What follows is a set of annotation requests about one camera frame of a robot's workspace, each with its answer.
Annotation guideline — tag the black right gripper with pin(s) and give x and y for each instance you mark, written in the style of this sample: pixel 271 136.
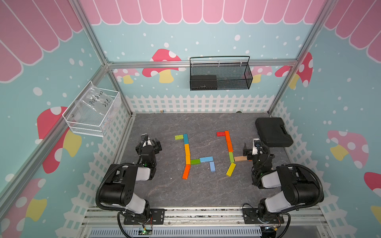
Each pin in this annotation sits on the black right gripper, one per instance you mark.
pixel 250 153

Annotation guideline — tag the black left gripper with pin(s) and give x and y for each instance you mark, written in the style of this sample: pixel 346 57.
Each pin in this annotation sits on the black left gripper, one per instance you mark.
pixel 157 147

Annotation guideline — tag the tan wooden short block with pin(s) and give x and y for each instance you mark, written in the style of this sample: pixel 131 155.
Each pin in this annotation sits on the tan wooden short block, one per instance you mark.
pixel 240 158

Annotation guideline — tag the yellow long block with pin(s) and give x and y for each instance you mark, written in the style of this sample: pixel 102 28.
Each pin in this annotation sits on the yellow long block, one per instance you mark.
pixel 231 169

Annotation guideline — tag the yellow-orange long block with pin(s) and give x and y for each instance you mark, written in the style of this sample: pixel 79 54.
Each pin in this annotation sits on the yellow-orange long block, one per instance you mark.
pixel 187 150

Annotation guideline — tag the teal long block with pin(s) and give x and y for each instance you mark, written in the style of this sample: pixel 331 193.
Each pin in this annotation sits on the teal long block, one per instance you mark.
pixel 186 139

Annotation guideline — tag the yellow-orange short block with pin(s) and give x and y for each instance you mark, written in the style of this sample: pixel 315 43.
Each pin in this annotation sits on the yellow-orange short block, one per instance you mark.
pixel 188 160

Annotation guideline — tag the red-orange block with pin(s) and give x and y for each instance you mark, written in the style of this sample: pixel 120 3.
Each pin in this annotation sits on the red-orange block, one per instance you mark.
pixel 227 136

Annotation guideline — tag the orange long block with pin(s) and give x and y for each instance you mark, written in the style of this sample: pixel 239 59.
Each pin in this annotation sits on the orange long block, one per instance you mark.
pixel 186 172

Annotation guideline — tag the light blue short block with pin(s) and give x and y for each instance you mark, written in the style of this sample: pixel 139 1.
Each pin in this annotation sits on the light blue short block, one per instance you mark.
pixel 212 166

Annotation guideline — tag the light blue long block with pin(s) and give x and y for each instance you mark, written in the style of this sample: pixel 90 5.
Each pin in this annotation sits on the light blue long block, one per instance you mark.
pixel 206 159

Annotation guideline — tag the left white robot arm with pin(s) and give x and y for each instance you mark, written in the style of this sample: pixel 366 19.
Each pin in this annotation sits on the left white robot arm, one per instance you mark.
pixel 116 190

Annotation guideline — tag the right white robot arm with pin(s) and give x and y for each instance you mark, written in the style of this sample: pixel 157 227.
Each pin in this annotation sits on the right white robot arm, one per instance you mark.
pixel 300 187

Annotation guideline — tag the black plastic tool case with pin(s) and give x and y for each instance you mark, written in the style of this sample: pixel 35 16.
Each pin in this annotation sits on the black plastic tool case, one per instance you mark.
pixel 272 132

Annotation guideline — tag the plastic bag in basket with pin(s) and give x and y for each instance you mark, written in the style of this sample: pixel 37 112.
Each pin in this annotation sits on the plastic bag in basket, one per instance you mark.
pixel 95 108

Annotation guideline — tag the green circuit board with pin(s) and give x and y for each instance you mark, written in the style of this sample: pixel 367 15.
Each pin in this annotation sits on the green circuit board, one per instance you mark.
pixel 145 232

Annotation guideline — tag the black box in basket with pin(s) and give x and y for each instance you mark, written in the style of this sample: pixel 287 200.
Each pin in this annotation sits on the black box in basket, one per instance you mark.
pixel 203 82

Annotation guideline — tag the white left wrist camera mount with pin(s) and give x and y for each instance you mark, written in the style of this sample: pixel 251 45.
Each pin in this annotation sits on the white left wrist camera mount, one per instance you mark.
pixel 145 139

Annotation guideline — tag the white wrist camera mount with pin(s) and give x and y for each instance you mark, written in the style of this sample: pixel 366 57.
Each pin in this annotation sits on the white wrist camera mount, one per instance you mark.
pixel 256 143
pixel 145 139

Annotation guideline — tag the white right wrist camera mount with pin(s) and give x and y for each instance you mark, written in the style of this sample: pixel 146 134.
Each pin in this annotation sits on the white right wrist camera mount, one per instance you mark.
pixel 256 143

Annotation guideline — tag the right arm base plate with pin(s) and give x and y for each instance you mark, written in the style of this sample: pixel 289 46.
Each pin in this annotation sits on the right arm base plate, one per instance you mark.
pixel 253 216

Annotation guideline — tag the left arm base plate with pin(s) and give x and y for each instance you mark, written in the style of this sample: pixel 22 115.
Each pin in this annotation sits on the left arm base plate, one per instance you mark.
pixel 154 217

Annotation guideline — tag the black wire mesh basket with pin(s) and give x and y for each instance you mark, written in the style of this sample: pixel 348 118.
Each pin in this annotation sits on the black wire mesh basket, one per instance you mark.
pixel 232 72

